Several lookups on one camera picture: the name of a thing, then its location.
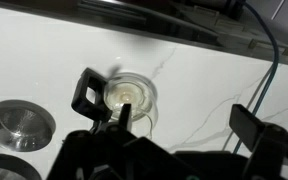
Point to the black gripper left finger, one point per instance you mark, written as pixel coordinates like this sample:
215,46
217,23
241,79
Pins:
117,156

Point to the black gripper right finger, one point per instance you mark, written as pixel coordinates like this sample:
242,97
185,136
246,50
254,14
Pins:
270,150

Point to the clear glass cup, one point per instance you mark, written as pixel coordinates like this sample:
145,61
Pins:
127,96

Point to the round metal strainer cup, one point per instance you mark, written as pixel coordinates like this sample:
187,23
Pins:
20,126
7,168

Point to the grey power strip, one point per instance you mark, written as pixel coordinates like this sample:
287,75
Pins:
237,31

